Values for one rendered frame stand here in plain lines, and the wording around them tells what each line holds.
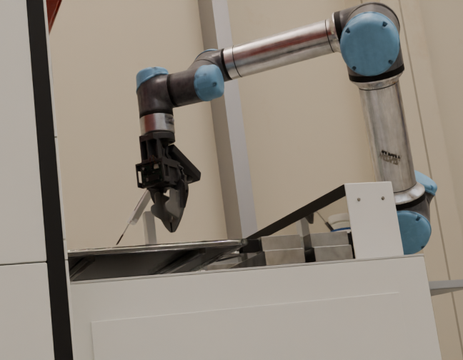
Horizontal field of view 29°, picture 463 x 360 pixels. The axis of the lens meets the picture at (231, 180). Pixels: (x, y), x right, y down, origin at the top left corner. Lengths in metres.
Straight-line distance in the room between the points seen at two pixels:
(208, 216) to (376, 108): 2.24
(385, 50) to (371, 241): 0.44
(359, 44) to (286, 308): 0.64
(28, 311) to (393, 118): 1.03
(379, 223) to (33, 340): 0.70
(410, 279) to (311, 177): 2.98
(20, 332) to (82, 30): 3.02
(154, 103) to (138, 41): 2.19
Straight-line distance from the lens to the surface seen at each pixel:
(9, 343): 1.07
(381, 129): 1.88
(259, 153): 4.28
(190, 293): 1.33
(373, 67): 1.81
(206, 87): 1.91
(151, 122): 1.93
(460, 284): 2.15
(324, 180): 4.49
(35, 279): 1.08
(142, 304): 1.31
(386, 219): 1.56
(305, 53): 1.99
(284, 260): 1.65
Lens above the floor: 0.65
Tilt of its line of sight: 13 degrees up
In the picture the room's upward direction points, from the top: 7 degrees counter-clockwise
